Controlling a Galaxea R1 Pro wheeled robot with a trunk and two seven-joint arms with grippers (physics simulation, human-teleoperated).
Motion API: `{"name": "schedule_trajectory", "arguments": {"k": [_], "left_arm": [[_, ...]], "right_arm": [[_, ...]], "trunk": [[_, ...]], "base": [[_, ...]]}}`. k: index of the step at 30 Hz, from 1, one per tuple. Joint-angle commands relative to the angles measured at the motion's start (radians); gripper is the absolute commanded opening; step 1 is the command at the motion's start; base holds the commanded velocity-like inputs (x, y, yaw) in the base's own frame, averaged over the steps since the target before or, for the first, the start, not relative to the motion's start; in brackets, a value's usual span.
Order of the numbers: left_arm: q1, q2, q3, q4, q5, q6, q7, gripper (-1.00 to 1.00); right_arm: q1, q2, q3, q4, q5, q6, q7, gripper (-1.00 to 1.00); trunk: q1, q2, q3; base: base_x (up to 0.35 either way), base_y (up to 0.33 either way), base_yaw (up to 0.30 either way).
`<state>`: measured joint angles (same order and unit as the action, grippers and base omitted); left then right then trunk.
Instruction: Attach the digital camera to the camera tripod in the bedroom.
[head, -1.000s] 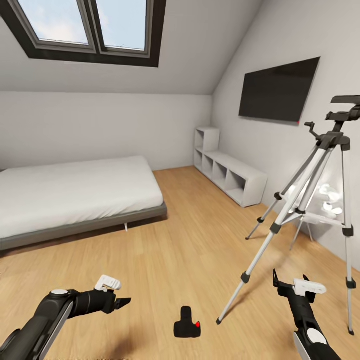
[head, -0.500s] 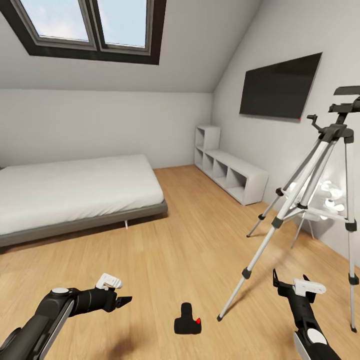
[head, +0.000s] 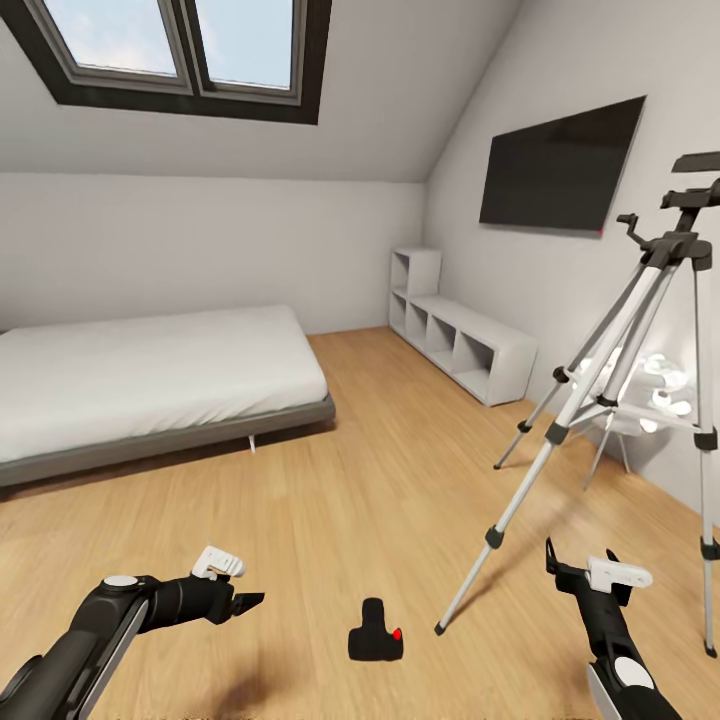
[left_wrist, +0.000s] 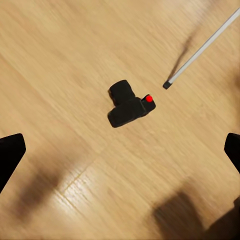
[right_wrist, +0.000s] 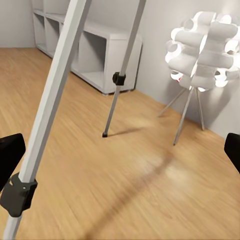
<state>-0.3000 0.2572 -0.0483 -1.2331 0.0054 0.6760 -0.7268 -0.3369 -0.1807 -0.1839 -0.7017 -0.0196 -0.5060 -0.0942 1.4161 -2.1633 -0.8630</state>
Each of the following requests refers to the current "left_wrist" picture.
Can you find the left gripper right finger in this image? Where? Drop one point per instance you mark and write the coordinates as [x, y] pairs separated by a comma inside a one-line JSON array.
[[232, 149]]

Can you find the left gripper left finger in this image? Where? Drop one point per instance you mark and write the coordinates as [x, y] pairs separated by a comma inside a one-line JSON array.
[[12, 150]]

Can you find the digital camera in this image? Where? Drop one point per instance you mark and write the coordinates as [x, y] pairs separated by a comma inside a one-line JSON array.
[[128, 107]]

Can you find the camera tripod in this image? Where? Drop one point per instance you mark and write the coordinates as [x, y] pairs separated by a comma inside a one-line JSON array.
[[227, 23]]

